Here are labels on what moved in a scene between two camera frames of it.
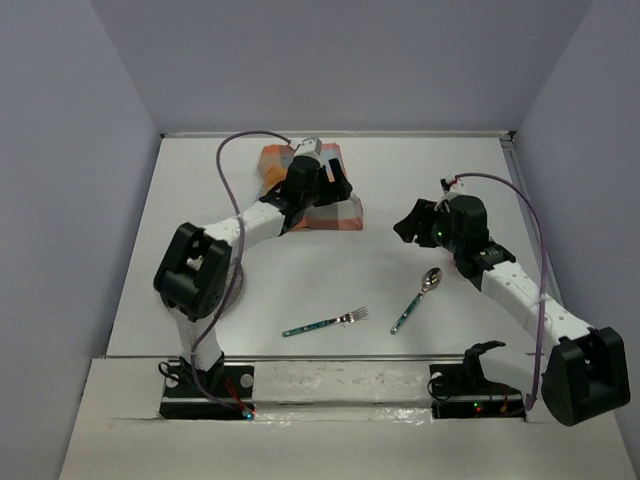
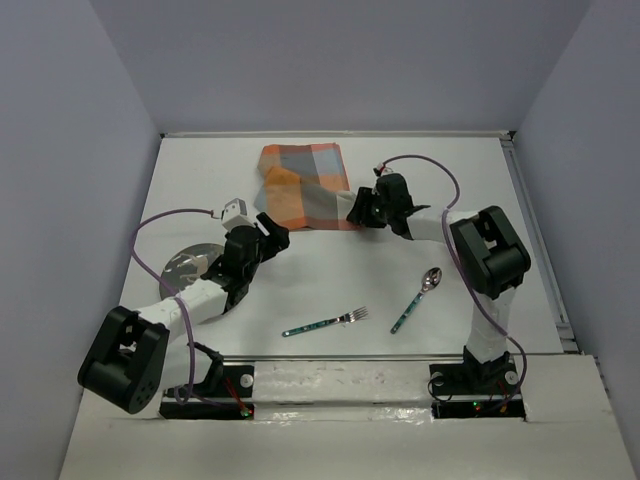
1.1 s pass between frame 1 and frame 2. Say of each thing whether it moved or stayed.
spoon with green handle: stayed
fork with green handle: stayed
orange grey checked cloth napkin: stayed
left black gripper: moved
